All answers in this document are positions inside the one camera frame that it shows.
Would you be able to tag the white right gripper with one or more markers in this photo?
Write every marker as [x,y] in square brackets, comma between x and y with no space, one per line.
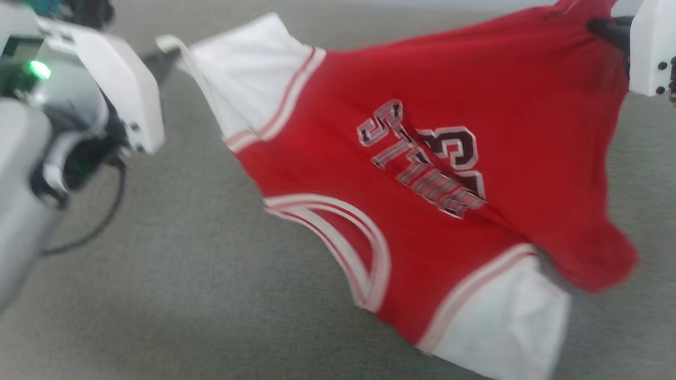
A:
[652,47]

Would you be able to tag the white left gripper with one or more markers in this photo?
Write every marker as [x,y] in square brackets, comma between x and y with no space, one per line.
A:
[127,89]

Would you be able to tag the red white basketball jersey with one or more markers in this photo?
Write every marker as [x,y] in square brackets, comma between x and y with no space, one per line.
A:
[475,79]

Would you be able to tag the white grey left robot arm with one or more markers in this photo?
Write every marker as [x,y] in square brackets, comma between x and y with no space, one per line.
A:
[21,184]

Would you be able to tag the black teal box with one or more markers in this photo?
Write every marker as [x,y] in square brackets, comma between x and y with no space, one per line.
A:
[90,13]

